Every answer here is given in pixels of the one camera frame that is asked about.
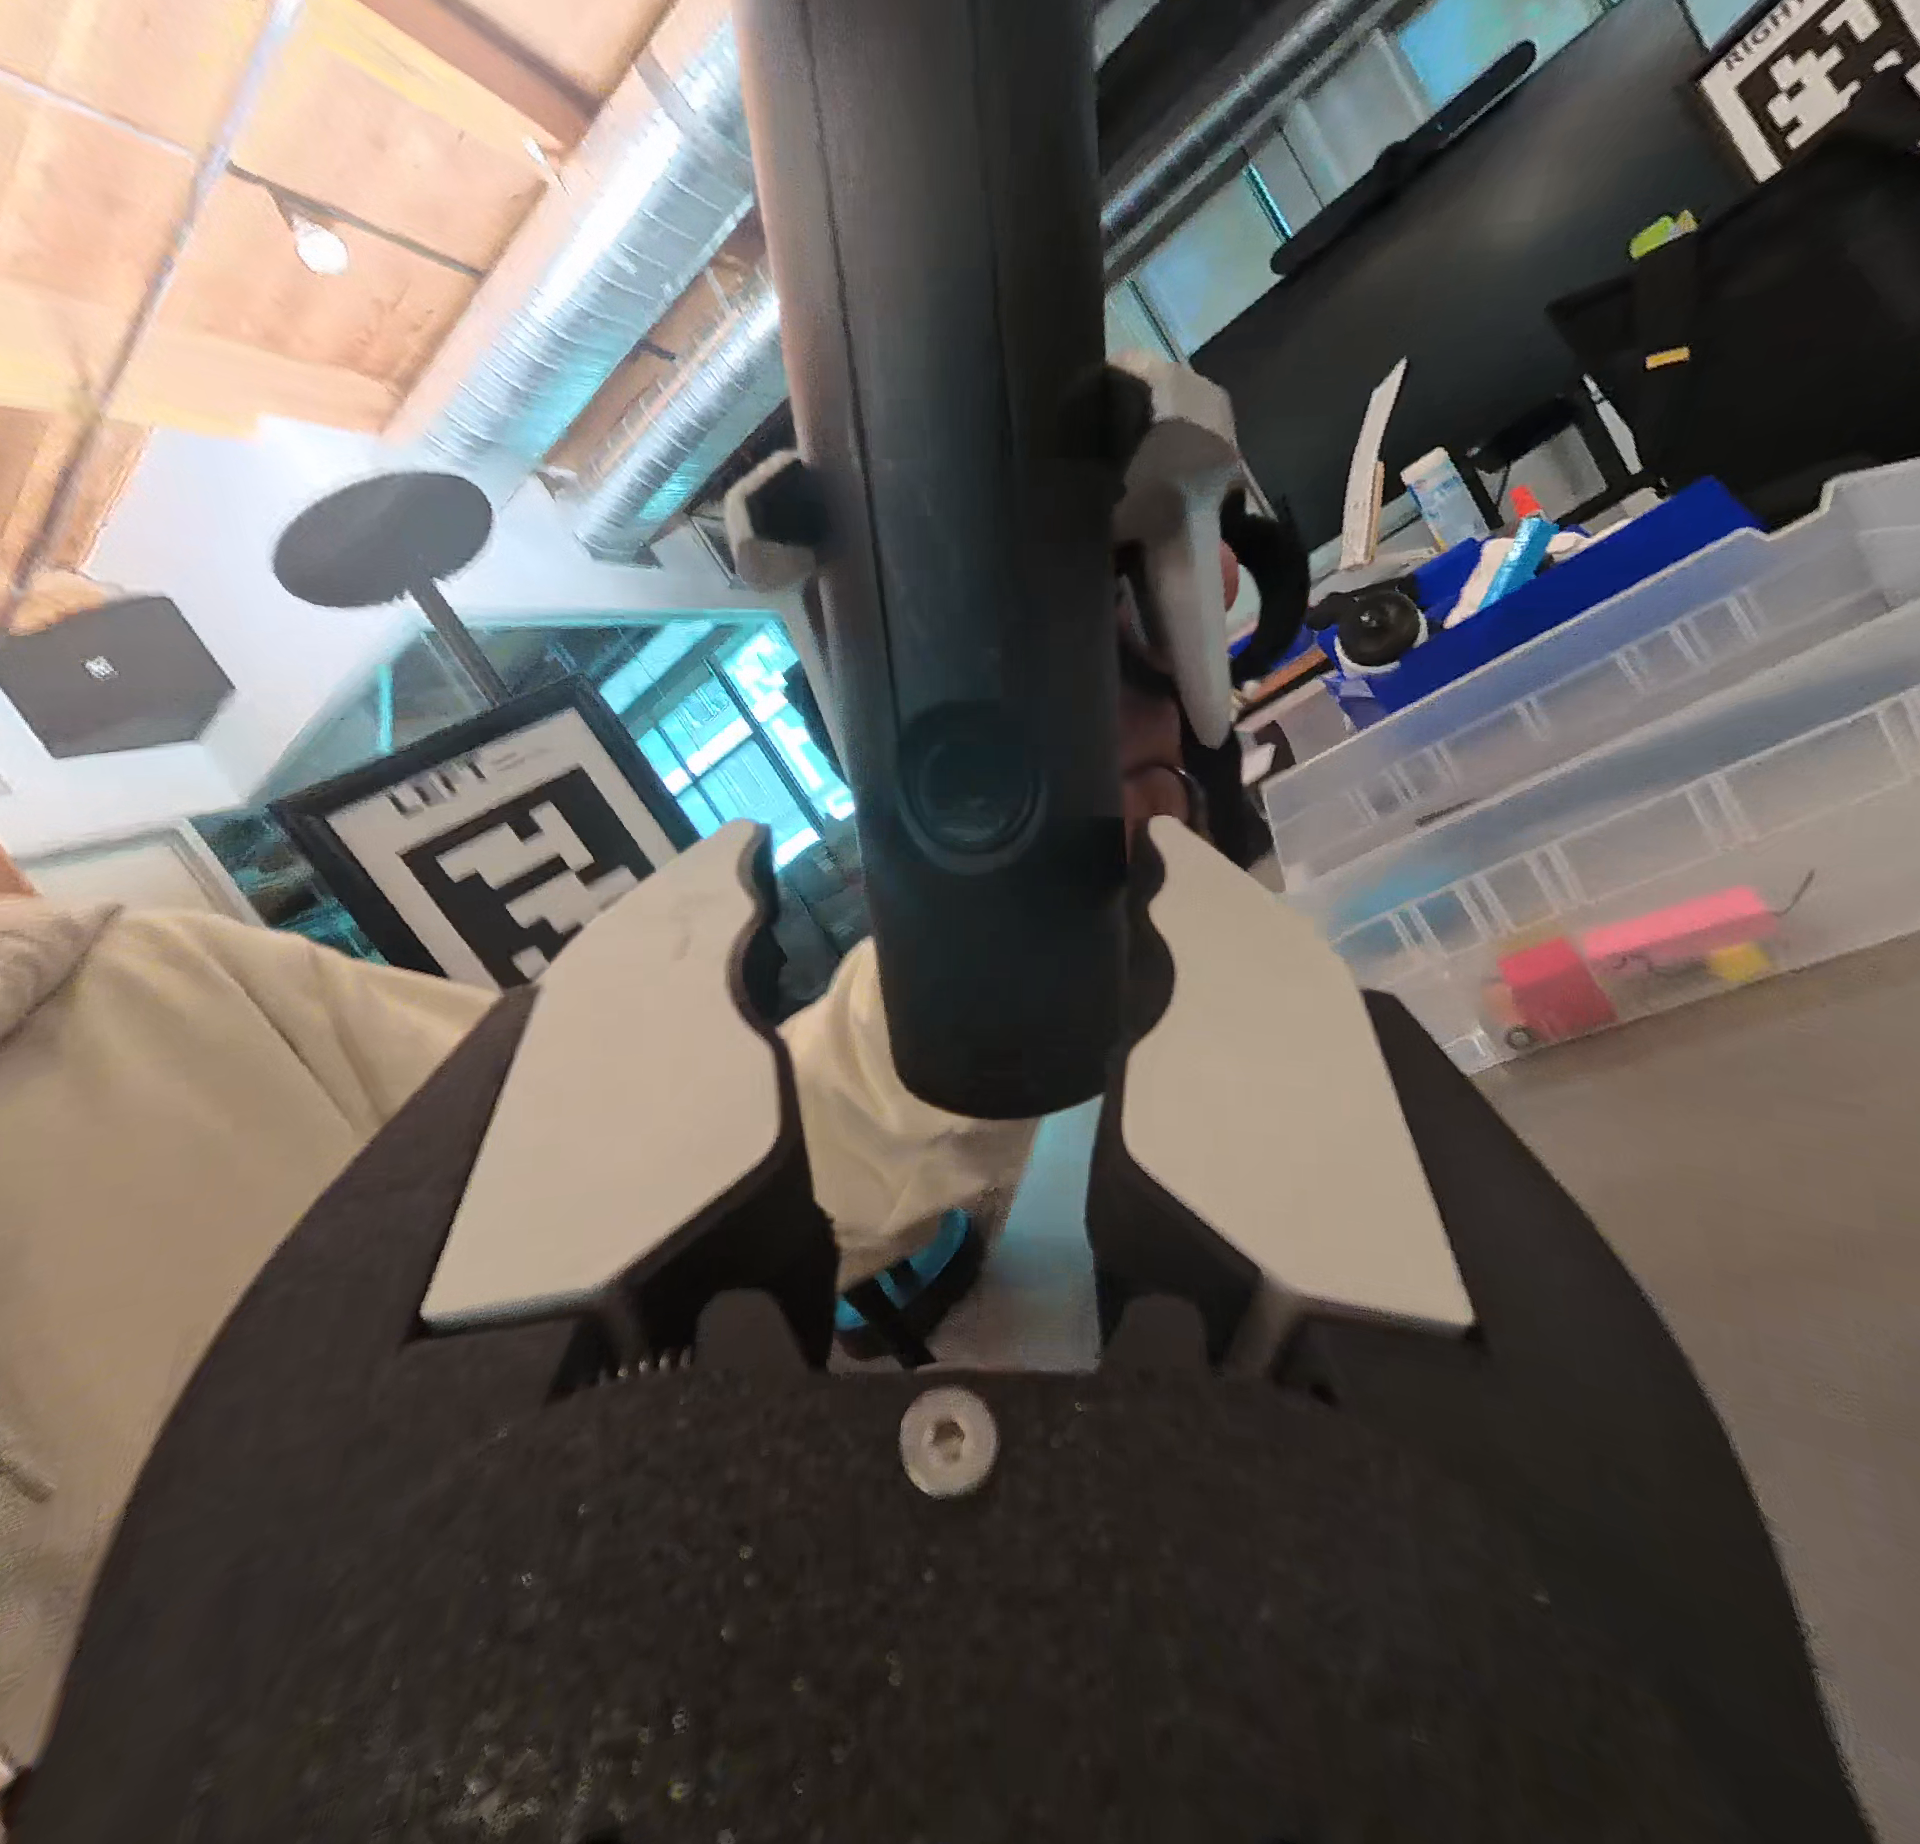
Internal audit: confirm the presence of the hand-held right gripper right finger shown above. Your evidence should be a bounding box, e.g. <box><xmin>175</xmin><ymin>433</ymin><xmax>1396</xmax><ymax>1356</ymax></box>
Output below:
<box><xmin>1091</xmin><ymin>813</ymin><xmax>1481</xmax><ymax>1336</ymax></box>

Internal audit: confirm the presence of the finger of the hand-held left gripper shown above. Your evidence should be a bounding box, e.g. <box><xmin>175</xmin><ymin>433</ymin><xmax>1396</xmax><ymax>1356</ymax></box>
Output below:
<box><xmin>1055</xmin><ymin>350</ymin><xmax>1246</xmax><ymax>525</ymax></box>
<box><xmin>726</xmin><ymin>449</ymin><xmax>834</xmax><ymax>594</ymax></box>

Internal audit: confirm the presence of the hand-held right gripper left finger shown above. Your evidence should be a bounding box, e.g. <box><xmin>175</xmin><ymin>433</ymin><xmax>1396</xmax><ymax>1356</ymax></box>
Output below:
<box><xmin>421</xmin><ymin>818</ymin><xmax>839</xmax><ymax>1328</ymax></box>

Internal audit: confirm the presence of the black camera bar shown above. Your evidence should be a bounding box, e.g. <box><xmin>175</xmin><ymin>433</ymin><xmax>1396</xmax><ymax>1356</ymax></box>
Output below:
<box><xmin>719</xmin><ymin>0</ymin><xmax>1146</xmax><ymax>1124</ymax></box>

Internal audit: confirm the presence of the clear plastic organizer tray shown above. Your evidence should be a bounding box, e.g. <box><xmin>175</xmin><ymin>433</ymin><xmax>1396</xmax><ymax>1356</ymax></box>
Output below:
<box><xmin>1261</xmin><ymin>454</ymin><xmax>1920</xmax><ymax>1074</ymax></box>

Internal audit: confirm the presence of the grey desk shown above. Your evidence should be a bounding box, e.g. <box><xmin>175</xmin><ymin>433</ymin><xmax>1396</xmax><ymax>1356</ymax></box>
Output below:
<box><xmin>980</xmin><ymin>959</ymin><xmax>1920</xmax><ymax>1831</ymax></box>

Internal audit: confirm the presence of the person's left hand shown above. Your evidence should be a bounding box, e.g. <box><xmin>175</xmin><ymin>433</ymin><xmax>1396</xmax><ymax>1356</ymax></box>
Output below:
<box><xmin>1117</xmin><ymin>667</ymin><xmax>1204</xmax><ymax>829</ymax></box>

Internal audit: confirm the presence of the white paper strip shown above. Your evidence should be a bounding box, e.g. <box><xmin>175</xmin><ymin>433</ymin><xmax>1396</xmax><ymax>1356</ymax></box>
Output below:
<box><xmin>1337</xmin><ymin>356</ymin><xmax>1414</xmax><ymax>573</ymax></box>

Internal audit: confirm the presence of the red plastic block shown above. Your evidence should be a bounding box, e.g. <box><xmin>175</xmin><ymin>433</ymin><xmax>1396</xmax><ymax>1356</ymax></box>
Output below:
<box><xmin>1482</xmin><ymin>934</ymin><xmax>1616</xmax><ymax>1044</ymax></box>

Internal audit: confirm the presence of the framed marker poster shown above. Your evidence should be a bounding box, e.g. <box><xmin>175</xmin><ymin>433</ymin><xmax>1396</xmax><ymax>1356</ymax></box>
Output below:
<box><xmin>272</xmin><ymin>673</ymin><xmax>704</xmax><ymax>994</ymax></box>
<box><xmin>1688</xmin><ymin>0</ymin><xmax>1920</xmax><ymax>191</ymax></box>

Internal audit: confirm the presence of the black video bar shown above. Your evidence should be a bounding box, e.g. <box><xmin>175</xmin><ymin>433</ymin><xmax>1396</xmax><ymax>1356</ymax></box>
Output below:
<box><xmin>1272</xmin><ymin>39</ymin><xmax>1542</xmax><ymax>281</ymax></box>

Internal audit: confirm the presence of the black round disc stand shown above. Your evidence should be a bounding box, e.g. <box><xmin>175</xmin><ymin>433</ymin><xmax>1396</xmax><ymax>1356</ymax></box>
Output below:
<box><xmin>272</xmin><ymin>473</ymin><xmax>512</xmax><ymax>712</ymax></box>

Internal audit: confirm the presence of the blue plastic parts bin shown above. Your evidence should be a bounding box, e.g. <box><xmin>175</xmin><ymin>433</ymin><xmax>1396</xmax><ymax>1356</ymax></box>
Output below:
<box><xmin>1320</xmin><ymin>477</ymin><xmax>1766</xmax><ymax>729</ymax></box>

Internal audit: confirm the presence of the pink plastic block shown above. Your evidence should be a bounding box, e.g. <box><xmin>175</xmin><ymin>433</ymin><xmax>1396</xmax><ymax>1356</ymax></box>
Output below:
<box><xmin>1580</xmin><ymin>888</ymin><xmax>1781</xmax><ymax>964</ymax></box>

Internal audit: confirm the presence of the black jacket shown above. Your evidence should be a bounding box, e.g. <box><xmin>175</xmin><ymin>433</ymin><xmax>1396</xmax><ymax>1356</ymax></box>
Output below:
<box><xmin>1547</xmin><ymin>146</ymin><xmax>1920</xmax><ymax>522</ymax></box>

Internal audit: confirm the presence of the person's cream sweater torso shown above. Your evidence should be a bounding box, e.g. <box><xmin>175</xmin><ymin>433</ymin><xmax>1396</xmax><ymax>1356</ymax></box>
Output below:
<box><xmin>0</xmin><ymin>1200</ymin><xmax>181</xmax><ymax>1785</ymax></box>

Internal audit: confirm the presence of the thin spiral metal duct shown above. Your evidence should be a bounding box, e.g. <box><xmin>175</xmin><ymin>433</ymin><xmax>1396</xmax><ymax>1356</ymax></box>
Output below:
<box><xmin>578</xmin><ymin>267</ymin><xmax>800</xmax><ymax>557</ymax></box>

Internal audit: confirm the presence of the white round camera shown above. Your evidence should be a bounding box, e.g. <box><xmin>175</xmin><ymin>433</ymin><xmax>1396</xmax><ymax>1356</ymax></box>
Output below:
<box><xmin>1310</xmin><ymin>568</ymin><xmax>1428</xmax><ymax>673</ymax></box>

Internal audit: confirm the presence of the large metal duct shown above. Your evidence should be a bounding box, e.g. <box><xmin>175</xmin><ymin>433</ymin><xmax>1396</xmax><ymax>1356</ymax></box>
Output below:
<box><xmin>421</xmin><ymin>30</ymin><xmax>781</xmax><ymax>485</ymax></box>

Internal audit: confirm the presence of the large black wall screen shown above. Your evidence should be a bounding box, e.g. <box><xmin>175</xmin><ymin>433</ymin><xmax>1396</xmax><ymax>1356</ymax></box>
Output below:
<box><xmin>1184</xmin><ymin>0</ymin><xmax>1761</xmax><ymax>514</ymax></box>

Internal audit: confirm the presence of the black wall speaker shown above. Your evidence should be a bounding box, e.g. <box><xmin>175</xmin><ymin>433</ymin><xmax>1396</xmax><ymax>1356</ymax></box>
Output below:
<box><xmin>0</xmin><ymin>594</ymin><xmax>237</xmax><ymax>761</ymax></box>

